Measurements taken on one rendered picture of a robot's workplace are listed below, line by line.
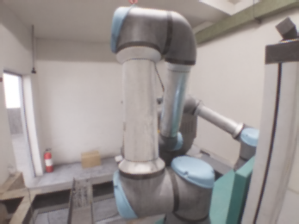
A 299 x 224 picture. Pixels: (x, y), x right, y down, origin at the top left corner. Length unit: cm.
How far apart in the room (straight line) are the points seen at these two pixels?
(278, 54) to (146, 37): 29
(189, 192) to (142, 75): 29
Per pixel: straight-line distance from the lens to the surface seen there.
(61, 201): 201
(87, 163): 348
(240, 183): 45
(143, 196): 34
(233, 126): 92
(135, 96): 31
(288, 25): 51
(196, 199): 39
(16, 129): 796
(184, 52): 40
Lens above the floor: 167
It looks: 8 degrees down
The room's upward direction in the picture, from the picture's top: straight up
